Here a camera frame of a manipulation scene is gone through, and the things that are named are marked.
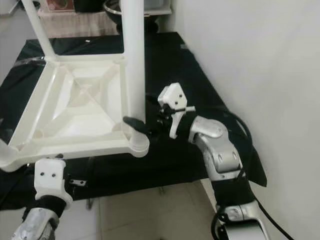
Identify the black table cloth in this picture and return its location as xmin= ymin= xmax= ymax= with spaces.
xmin=0 ymin=32 xmax=268 ymax=211

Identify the white plastic table leg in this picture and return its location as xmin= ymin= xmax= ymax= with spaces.
xmin=21 ymin=0 xmax=58 ymax=61
xmin=0 ymin=140 xmax=21 ymax=172
xmin=122 ymin=0 xmax=148 ymax=143

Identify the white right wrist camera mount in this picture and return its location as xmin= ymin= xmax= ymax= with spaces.
xmin=157 ymin=82 xmax=196 ymax=138

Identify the white plastic children table top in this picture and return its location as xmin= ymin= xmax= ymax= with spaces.
xmin=0 ymin=52 xmax=151 ymax=173

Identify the red printed box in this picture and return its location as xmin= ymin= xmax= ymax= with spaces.
xmin=46 ymin=0 xmax=76 ymax=12

